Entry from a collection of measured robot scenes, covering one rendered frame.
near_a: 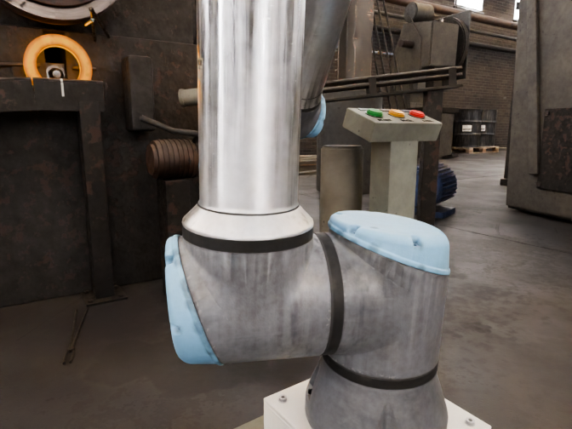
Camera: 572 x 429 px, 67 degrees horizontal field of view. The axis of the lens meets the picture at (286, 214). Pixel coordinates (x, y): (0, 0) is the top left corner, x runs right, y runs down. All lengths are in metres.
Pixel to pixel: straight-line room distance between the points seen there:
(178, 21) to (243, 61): 1.37
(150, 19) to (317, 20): 1.12
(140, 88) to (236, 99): 1.13
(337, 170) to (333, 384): 0.73
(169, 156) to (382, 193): 0.67
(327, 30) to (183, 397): 0.78
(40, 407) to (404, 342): 0.80
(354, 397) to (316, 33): 0.52
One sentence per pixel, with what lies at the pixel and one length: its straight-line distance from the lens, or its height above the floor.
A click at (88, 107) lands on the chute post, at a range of 1.51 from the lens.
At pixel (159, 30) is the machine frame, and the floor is 0.92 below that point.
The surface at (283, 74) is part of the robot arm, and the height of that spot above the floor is 0.62.
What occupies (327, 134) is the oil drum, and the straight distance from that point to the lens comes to 3.87.
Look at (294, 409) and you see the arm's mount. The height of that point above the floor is 0.19.
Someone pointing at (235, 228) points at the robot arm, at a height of 0.47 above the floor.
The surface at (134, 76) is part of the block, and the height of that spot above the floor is 0.73.
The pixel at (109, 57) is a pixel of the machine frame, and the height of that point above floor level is 0.80.
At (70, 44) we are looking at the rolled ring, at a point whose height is 0.82.
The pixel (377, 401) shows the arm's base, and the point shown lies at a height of 0.25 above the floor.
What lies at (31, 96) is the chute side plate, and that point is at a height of 0.66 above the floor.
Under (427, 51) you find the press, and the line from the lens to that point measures 8.97.
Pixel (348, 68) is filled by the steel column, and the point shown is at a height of 1.30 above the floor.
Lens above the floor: 0.57
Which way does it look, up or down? 11 degrees down
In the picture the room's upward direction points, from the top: straight up
